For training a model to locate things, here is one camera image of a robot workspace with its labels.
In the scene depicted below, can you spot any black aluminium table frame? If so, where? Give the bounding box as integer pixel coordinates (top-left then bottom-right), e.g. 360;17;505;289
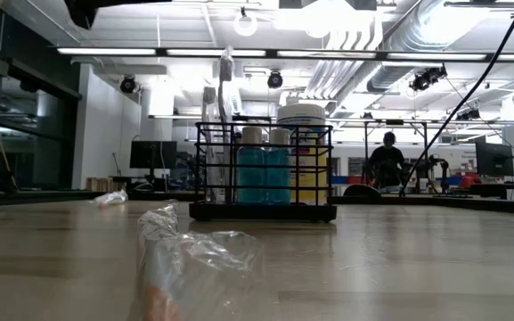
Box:
0;189;514;218

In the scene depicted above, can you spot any blue mouthwash bottle white cap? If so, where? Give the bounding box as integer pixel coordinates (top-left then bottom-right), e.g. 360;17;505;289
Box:
237;126;267;205
265;128;292;205

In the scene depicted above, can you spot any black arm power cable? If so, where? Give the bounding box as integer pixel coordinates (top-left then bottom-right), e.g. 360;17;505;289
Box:
398;0;514;197

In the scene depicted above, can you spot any black gantry frame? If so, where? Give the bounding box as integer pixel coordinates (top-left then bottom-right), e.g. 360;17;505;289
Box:
363;119;429;193

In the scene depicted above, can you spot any silver ventilation duct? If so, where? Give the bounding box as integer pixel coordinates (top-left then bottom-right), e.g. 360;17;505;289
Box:
365;0;462;93

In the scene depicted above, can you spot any black computer monitor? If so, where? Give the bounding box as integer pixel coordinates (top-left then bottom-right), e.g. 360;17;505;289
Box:
129;140;178;191
475;141;514;178

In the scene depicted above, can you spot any person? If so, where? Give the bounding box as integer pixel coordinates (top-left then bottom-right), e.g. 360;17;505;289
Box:
367;131;412;191

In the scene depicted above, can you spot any white ring lamp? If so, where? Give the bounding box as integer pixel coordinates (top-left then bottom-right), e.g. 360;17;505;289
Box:
233;8;258;37

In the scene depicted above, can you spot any wooden crate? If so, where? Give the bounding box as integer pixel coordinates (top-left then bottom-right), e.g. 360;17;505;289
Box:
86;177;127;193

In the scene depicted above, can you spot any black ceiling spotlight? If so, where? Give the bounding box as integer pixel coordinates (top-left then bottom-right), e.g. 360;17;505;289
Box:
455;108;481;121
266;70;284;90
408;64;448;93
118;75;138;95

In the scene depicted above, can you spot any red rounded object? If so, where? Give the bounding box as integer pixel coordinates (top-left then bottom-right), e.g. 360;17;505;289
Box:
458;172;483;189

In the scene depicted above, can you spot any black wire caddy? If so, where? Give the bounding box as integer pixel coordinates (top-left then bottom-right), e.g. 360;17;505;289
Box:
188;120;339;224

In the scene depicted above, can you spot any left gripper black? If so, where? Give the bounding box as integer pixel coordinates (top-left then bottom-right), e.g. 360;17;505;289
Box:
63;0;100;29

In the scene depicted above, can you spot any yellow white disinfecting wipes canister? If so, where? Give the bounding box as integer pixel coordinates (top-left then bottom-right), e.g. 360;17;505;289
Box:
276;103;329;204

